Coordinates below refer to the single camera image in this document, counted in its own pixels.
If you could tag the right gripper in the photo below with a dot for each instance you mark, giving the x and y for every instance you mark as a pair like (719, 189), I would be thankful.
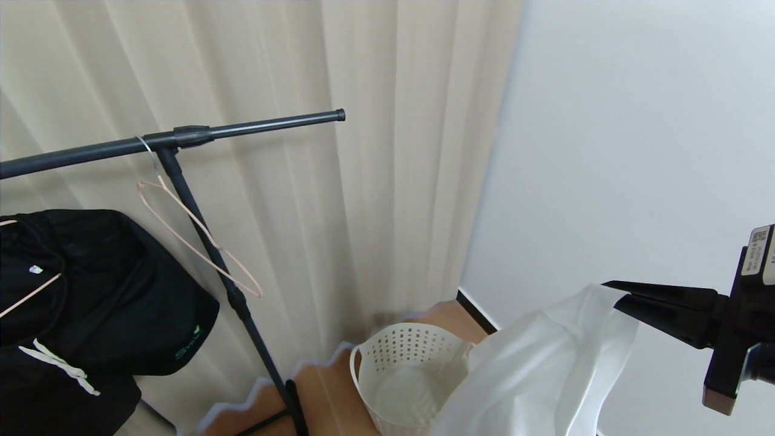
(742, 327)

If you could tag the white garment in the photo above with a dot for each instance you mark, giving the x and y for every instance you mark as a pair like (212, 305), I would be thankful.
(533, 375)

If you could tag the pink clothes hanger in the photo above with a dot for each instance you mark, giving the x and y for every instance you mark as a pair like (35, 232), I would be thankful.
(33, 292)
(181, 209)

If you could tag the black shorts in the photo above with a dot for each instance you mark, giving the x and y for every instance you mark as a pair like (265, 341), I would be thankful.
(121, 290)

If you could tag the white laundry basket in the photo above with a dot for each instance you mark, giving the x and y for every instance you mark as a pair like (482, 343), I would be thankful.
(393, 393)

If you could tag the black clothes rack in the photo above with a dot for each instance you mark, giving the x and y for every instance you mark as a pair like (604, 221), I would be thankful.
(181, 137)

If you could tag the beige curtain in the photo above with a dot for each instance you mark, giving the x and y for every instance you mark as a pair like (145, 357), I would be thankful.
(363, 212)

